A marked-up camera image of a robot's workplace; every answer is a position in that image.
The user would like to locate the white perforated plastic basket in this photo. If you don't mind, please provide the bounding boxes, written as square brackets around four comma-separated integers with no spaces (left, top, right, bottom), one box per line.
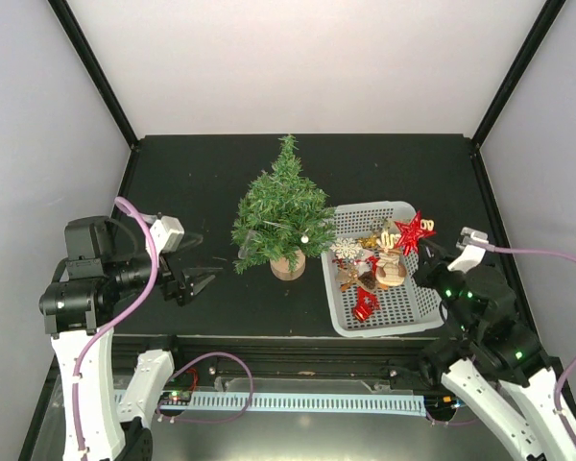
[321,201,443,338]

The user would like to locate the red star ornament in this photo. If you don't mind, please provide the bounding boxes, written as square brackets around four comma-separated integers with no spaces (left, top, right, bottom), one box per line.
[395,211,436,256]

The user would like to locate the small green christmas tree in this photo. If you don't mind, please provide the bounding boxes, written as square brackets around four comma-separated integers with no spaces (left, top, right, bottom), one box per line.
[231,134,336,281]

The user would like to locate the white string lights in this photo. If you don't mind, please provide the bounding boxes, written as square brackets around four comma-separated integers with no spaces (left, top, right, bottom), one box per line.
[258,172,311,244]

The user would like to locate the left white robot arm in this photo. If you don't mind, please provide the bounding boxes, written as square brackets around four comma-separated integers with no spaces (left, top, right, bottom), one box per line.
[39,215,219,460]

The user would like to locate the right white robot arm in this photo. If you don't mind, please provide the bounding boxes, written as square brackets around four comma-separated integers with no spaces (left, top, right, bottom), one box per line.
[414,235,576,460]

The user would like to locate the snowman ornament with hat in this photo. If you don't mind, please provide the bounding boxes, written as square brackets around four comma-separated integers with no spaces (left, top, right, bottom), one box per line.
[375,253,407,289]

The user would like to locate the clear light battery box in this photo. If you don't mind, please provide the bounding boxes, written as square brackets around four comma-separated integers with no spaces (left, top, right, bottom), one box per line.
[238,230,259,260]

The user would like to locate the pine cone ornament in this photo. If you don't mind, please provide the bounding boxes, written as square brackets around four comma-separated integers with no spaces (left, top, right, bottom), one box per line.
[358,271,377,292]

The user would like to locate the red reindeer ornament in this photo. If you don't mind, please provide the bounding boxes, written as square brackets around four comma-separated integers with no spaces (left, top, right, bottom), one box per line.
[355,287,379,310]

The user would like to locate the red gift box ornament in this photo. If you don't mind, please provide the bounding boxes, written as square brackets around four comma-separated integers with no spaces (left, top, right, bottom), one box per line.
[352,304,374,323]

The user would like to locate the white snowflake ornament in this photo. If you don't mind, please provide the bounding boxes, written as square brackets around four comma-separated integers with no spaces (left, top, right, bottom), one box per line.
[329,237,363,259]

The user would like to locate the left green circuit board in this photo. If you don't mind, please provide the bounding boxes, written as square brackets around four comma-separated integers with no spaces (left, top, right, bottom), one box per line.
[164,390,192,406]

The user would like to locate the right circuit board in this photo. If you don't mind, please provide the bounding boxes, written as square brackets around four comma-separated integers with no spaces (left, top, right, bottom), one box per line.
[424,392,468,410]

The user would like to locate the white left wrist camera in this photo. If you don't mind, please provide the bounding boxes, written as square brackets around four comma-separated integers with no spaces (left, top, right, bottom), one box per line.
[143,215,184,255]

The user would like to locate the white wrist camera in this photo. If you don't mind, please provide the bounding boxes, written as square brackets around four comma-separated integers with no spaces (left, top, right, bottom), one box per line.
[447,227,490,274]
[143,215,184,255]

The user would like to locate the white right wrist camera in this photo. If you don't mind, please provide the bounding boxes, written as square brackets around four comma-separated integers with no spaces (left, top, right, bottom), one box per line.
[447,227,490,274]

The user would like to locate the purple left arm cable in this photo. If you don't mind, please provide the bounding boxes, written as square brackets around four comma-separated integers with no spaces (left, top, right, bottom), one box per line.
[71,195,255,461]

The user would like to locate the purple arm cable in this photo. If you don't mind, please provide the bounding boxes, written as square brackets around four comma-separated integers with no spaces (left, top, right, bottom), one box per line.
[71,195,255,461]
[479,242,576,461]

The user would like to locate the white slotted cable duct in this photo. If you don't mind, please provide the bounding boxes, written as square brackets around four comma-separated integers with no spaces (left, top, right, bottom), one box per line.
[112,387,427,418]

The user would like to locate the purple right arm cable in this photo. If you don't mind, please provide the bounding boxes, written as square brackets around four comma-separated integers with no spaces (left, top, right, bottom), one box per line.
[479,242,576,461]

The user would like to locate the left black frame post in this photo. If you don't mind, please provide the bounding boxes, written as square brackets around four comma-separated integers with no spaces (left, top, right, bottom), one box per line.
[48,0,138,150]

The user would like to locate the black frame post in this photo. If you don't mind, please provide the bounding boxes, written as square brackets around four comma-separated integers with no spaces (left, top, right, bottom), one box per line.
[471,0,565,149]
[48,0,138,150]

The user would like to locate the right black frame post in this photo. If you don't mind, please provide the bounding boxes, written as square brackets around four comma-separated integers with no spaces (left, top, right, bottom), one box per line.
[471,0,565,149]

